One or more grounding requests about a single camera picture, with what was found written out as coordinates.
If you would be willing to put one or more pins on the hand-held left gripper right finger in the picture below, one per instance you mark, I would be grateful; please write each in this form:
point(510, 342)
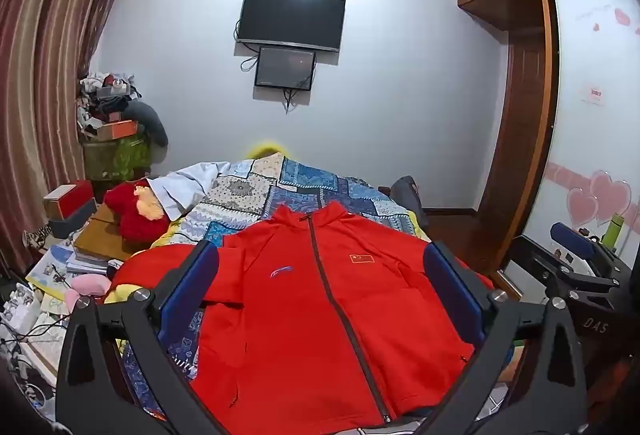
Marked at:
point(450, 285)

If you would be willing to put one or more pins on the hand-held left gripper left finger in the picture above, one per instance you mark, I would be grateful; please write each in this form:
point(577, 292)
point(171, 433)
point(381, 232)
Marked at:
point(197, 285)

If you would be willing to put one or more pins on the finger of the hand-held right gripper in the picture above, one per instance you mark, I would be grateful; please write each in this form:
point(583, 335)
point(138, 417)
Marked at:
point(575, 239)
point(545, 260)

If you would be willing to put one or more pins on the red zip jacket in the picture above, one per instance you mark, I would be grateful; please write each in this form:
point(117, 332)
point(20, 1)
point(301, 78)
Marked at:
point(300, 315)

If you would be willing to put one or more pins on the pile of mixed clothes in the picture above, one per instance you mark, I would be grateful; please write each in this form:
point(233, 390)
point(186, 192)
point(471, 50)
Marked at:
point(105, 95)

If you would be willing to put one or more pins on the green bottle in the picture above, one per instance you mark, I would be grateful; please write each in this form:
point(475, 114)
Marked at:
point(613, 230)

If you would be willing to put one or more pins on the red plush toy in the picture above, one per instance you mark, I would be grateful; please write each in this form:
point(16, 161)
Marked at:
point(135, 220)

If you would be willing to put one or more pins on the light blue shirt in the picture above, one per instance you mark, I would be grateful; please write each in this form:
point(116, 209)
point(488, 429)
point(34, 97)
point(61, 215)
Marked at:
point(182, 187)

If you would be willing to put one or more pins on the dark grey bag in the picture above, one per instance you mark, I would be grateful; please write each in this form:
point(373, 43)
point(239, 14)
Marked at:
point(407, 195)

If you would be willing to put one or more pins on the pink soft item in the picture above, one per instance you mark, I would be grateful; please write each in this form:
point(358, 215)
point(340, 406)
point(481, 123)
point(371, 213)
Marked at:
point(90, 287)

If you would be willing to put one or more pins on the wooden nightstand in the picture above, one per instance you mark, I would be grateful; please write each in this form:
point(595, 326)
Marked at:
point(100, 235)

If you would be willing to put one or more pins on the grey box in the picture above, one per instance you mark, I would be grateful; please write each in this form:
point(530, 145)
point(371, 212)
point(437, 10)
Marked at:
point(75, 220)

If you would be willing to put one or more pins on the pile of books and papers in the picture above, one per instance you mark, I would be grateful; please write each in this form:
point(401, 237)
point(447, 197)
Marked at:
point(60, 265)

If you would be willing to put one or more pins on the blue patchwork quilt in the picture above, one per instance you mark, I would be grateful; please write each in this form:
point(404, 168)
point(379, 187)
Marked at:
point(300, 185)

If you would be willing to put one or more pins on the green patterned cloth cover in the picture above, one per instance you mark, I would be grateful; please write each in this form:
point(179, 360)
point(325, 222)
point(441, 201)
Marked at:
point(117, 157)

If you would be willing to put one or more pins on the red box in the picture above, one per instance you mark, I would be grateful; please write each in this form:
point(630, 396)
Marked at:
point(75, 197)

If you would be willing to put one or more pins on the yellow plush item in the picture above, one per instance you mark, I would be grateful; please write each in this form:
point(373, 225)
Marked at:
point(267, 149)

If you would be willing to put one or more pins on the orange box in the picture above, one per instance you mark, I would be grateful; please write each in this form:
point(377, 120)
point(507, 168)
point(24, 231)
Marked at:
point(116, 129)

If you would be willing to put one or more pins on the striped brown curtain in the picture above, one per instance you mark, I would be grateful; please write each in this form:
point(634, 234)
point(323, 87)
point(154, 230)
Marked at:
point(45, 65)

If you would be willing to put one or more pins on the small black wall monitor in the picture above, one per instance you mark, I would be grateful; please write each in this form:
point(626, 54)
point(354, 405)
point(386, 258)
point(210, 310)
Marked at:
point(285, 67)

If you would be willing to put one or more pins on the black wall television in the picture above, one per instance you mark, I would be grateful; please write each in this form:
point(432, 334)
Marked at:
point(291, 19)

